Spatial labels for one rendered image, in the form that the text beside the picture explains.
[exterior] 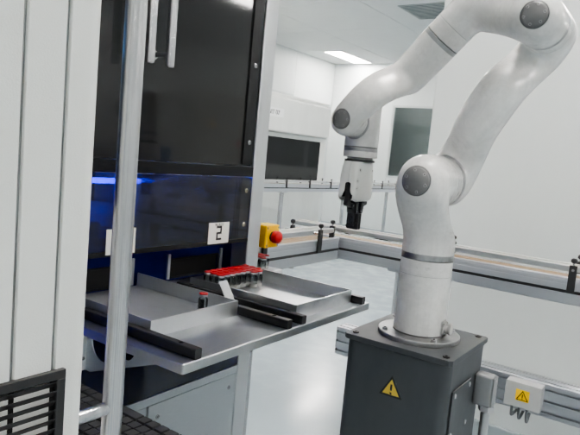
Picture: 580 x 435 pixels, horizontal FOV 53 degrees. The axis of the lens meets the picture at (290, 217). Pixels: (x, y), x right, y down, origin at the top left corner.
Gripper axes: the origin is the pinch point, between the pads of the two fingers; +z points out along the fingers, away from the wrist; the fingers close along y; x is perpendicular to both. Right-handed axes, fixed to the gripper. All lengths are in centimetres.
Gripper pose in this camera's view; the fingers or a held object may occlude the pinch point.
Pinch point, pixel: (353, 221)
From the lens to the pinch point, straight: 148.8
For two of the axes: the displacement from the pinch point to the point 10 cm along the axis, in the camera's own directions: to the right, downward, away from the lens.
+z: -0.9, 9.9, 1.1
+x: 8.3, 1.3, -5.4
